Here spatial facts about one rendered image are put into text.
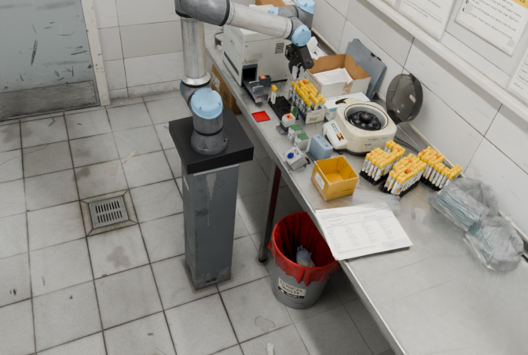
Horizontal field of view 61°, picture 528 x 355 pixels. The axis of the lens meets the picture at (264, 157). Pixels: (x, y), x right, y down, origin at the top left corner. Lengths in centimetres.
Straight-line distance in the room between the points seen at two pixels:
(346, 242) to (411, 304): 29
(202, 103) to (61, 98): 207
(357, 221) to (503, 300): 54
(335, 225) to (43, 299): 159
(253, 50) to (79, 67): 164
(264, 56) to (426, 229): 112
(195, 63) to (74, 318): 144
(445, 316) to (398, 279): 18
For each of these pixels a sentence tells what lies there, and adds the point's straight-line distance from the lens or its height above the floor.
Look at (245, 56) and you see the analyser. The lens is 223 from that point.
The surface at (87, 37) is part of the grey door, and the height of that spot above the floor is 57.
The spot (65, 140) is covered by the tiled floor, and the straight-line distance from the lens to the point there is 345.
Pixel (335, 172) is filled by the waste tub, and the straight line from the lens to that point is 189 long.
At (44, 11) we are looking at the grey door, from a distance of 332.
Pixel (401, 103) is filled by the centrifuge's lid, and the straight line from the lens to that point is 216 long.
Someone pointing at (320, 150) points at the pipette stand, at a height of 95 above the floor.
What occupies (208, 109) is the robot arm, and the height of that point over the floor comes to 115.
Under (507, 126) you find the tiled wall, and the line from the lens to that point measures 186.
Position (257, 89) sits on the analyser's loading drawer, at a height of 93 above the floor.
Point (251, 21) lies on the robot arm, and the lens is 159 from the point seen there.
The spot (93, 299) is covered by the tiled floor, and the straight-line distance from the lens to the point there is 256.
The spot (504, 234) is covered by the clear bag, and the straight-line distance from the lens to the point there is 180.
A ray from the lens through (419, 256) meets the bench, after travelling 173.
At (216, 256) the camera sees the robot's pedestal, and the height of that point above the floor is 26.
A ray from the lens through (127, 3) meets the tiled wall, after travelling 341.
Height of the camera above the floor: 216
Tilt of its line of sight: 42 degrees down
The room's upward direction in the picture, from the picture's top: 7 degrees clockwise
